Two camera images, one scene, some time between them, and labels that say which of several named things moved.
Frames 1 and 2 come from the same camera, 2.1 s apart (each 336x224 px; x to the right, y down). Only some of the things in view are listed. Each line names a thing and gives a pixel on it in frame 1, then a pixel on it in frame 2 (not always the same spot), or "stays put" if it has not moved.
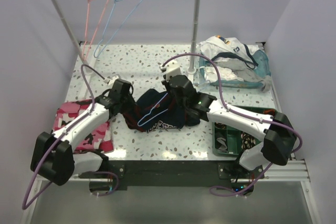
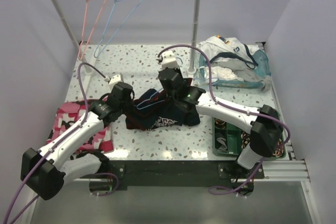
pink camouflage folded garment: x=100 y=141 stays put
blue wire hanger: x=147 y=121 -> x=154 y=95
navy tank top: x=153 y=111 stays put
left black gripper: x=131 y=103 stays put
